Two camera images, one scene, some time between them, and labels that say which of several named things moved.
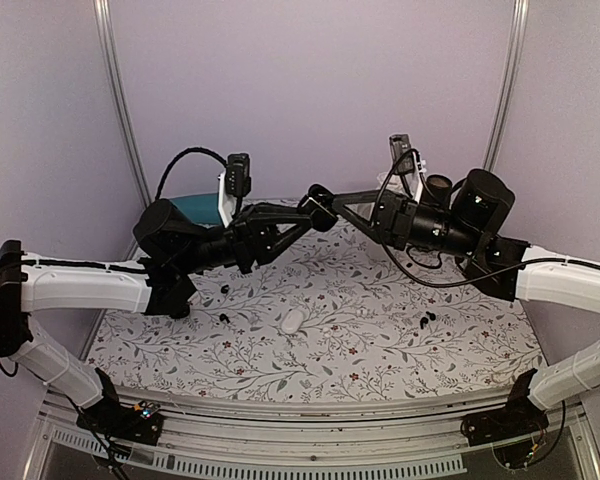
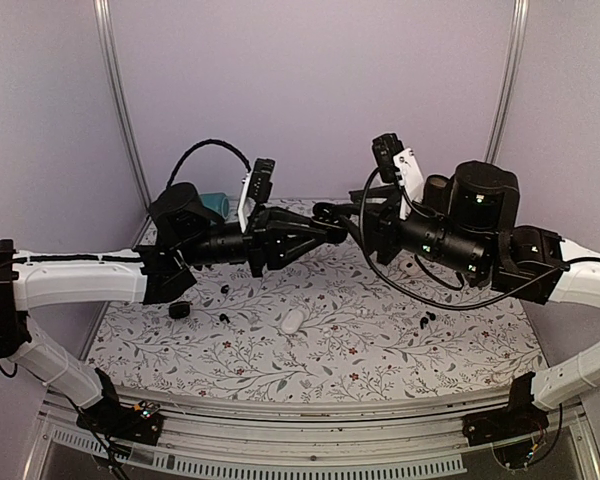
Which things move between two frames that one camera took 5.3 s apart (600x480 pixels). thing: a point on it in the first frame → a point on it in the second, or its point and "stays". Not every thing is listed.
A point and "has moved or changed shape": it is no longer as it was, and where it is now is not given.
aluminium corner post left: (106, 26) stays
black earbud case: (179, 312) stays
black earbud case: (318, 206) has moved or changed shape
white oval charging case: (292, 321) stays
